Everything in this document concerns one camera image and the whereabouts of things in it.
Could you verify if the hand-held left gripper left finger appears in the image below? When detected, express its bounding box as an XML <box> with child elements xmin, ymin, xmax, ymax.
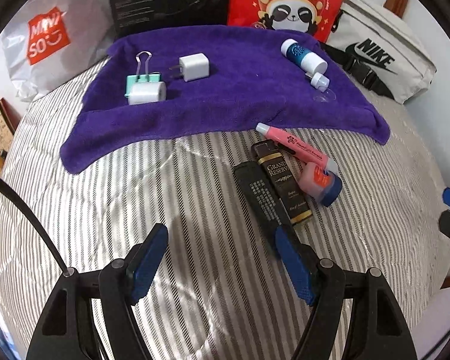
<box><xmin>25</xmin><ymin>223</ymin><xmax>169</xmax><ymax>360</ymax></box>

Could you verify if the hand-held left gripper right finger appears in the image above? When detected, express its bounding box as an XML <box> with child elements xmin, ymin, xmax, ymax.
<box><xmin>274</xmin><ymin>228</ymin><xmax>413</xmax><ymax>360</ymax></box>

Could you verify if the black rectangular stick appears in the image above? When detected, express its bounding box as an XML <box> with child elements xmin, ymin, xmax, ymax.
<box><xmin>233</xmin><ymin>161</ymin><xmax>301</xmax><ymax>248</ymax></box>

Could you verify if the white charger plug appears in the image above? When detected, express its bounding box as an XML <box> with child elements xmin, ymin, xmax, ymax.
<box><xmin>168</xmin><ymin>54</ymin><xmax>211</xmax><ymax>83</ymax></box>
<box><xmin>128</xmin><ymin>82</ymin><xmax>167</xmax><ymax>106</ymax></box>

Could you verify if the clear suction cup hook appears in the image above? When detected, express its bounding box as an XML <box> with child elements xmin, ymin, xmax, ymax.
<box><xmin>304</xmin><ymin>73</ymin><xmax>338</xmax><ymax>104</ymax></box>

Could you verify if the green binder clip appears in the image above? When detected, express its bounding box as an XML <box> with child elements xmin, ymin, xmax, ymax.
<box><xmin>125</xmin><ymin>50</ymin><xmax>162</xmax><ymax>106</ymax></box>

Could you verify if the blue white bottle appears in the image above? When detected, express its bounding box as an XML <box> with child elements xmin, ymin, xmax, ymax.
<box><xmin>280</xmin><ymin>38</ymin><xmax>328</xmax><ymax>76</ymax></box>

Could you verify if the striped quilt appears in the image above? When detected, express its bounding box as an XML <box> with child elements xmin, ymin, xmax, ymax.
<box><xmin>0</xmin><ymin>56</ymin><xmax>450</xmax><ymax>360</ymax></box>

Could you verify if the black gold small box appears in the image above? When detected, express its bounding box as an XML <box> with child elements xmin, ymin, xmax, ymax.
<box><xmin>251</xmin><ymin>139</ymin><xmax>313</xmax><ymax>227</ymax></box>

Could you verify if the pink highlighter pen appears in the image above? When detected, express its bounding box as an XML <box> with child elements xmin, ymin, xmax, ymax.
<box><xmin>256</xmin><ymin>122</ymin><xmax>338</xmax><ymax>171</ymax></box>

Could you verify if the purple towel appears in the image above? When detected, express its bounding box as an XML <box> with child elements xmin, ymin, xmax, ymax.
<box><xmin>60</xmin><ymin>25</ymin><xmax>391</xmax><ymax>175</ymax></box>

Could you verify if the white waist bag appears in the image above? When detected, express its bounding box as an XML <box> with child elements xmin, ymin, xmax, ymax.
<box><xmin>322</xmin><ymin>0</ymin><xmax>436</xmax><ymax>105</ymax></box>

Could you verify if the white plastic shopping bag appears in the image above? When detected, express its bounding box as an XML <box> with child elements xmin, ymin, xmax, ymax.
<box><xmin>0</xmin><ymin>0</ymin><xmax>119</xmax><ymax>102</ymax></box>

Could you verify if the black product box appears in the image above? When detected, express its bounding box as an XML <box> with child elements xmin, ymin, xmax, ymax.
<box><xmin>107</xmin><ymin>0</ymin><xmax>241</xmax><ymax>40</ymax></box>

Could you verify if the red paper bag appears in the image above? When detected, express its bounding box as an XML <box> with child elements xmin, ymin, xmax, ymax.
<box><xmin>226</xmin><ymin>0</ymin><xmax>351</xmax><ymax>44</ymax></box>

